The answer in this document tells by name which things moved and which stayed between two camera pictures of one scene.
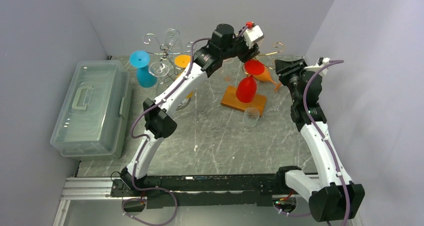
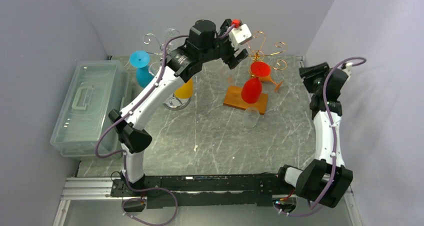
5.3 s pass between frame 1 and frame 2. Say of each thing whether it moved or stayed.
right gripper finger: moved
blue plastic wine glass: stayed
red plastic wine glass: moved
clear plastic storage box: stayed
